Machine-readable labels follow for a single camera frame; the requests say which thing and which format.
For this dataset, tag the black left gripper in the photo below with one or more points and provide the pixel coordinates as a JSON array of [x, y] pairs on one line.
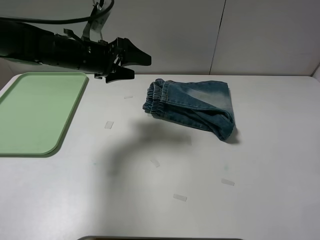
[[109, 59]]

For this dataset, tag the children's blue denim shorts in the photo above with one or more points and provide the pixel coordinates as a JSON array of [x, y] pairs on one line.
[[204, 105]]

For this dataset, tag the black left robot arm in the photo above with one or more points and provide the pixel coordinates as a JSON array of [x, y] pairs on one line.
[[28, 44]]

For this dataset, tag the light green plastic tray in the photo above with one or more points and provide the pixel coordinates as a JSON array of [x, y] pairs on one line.
[[36, 111]]

